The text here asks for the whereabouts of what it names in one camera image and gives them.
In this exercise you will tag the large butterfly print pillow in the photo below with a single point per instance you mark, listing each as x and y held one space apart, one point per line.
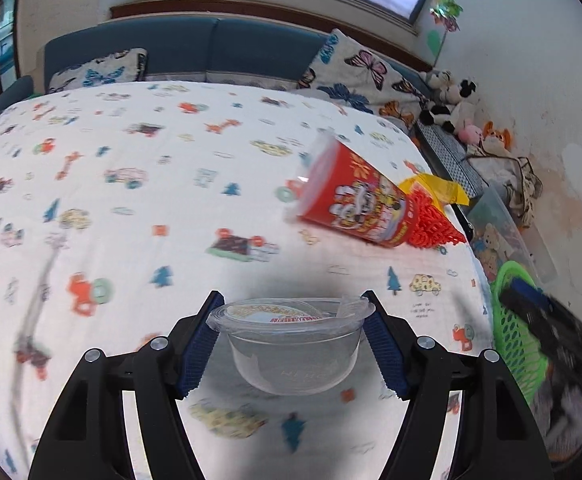
361 70

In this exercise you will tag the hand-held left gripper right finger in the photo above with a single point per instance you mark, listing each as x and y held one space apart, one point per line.
388 360

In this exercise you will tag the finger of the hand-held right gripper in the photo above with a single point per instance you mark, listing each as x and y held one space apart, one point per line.
531 292
518 310

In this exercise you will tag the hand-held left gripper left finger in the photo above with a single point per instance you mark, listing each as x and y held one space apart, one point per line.
193 360

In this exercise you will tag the beige patterned cloth bag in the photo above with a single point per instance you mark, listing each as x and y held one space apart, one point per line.
516 180

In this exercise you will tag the green plastic basket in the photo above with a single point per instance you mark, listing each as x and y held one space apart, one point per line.
513 340

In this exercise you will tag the orange plush toy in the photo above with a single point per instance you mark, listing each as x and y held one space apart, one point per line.
496 135

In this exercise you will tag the small butterfly print pillow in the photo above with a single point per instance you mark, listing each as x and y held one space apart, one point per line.
96 72

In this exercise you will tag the grey dotted cushion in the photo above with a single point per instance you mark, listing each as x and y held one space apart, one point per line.
446 152

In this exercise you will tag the colourful pinwheel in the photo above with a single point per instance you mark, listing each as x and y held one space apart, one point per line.
446 12

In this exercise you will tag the red printed paper cup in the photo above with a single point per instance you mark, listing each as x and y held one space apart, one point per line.
351 200

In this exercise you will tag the black white plush toy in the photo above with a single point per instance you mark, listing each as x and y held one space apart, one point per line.
446 92

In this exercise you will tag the clear plastic bowl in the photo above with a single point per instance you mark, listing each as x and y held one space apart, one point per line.
291 360

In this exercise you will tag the red mesh bag yellow label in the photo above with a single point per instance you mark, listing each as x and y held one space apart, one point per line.
431 225

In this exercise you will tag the blue upholstered headboard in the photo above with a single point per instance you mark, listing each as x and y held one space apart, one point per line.
251 45

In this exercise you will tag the printed white bed sheet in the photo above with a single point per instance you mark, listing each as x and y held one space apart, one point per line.
121 135

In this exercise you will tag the pink plush toy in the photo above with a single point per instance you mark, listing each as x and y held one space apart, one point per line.
470 133

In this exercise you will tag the grey fuzzy cloth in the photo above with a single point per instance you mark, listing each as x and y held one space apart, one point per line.
561 410

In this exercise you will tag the clear plastic storage box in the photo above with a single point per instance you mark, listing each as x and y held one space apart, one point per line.
501 220

